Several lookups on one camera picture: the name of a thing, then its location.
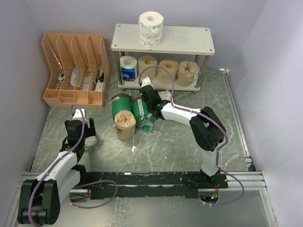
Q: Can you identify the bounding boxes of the bare tan paper roll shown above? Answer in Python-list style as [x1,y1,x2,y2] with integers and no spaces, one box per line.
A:
[138,55,158,80]

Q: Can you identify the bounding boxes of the plastic white blue roll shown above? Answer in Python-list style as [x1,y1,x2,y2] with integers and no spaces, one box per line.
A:
[120,56,137,81]

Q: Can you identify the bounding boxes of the brown paper roll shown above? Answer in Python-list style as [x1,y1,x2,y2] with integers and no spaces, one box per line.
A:
[177,61,200,87]
[115,110,136,140]

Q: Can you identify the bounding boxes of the white dotted roll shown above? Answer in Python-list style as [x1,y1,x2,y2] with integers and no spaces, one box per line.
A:
[138,11,164,47]
[158,90,171,101]

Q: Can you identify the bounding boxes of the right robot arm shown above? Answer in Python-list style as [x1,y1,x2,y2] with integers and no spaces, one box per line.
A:
[139,85,228,188]

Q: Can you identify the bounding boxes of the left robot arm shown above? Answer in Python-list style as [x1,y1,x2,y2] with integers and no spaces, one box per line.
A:
[17,118,96,226]

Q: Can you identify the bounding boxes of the white two-tier shelf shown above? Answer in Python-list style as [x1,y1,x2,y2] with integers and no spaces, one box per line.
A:
[111,24,215,92]

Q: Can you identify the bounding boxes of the green wrapped roll right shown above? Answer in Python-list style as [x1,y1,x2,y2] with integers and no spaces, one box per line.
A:
[132,97,155,132]

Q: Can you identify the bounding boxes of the green wrapped roll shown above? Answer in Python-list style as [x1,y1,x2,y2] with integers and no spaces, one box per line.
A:
[111,93,133,119]
[132,97,155,132]

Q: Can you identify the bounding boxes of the green wrapped roll left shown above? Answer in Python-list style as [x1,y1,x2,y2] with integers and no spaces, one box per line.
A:
[111,93,133,119]

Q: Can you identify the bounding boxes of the papers in organizer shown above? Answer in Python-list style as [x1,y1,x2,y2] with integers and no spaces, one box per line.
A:
[57,65,104,91]

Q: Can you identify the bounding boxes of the orange plastic file organizer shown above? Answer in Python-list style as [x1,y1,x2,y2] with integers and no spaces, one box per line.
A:
[42,33,110,109]

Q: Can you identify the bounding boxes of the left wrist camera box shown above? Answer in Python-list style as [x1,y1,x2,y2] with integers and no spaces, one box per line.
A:
[72,108,86,121]

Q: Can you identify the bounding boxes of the white wall clip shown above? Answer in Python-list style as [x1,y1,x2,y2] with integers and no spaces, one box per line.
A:
[219,68,229,75]

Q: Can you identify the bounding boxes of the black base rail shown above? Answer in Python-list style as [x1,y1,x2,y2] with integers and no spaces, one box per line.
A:
[85,171,228,200]

